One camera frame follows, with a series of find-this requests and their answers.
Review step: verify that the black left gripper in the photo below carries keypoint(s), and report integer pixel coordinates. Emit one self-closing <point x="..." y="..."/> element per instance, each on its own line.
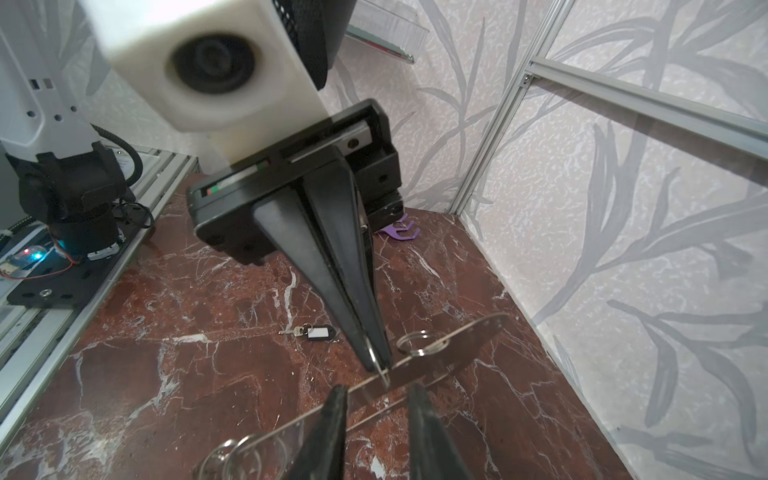
<point x="220" y="209"/>

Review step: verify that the silver key black tag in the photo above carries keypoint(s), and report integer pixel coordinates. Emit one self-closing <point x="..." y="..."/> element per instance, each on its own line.
<point x="311" y="332"/>

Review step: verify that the clear plastic wall shelf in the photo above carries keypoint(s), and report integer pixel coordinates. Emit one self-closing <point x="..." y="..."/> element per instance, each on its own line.
<point x="390" y="27"/>

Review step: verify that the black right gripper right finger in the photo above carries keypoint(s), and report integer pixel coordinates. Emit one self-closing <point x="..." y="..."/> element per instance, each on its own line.
<point x="432" y="454"/>

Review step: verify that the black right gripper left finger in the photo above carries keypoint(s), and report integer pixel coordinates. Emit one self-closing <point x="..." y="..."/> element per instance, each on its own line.
<point x="322" y="453"/>

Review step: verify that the purple pink garden fork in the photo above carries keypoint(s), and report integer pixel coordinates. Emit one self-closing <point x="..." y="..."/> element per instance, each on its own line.
<point x="402" y="229"/>

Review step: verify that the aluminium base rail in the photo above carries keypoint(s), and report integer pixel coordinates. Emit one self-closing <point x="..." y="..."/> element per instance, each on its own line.
<point x="44" y="310"/>

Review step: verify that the steel perforated key holder plate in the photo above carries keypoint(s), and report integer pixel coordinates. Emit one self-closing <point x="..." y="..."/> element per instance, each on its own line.
<point x="428" y="359"/>

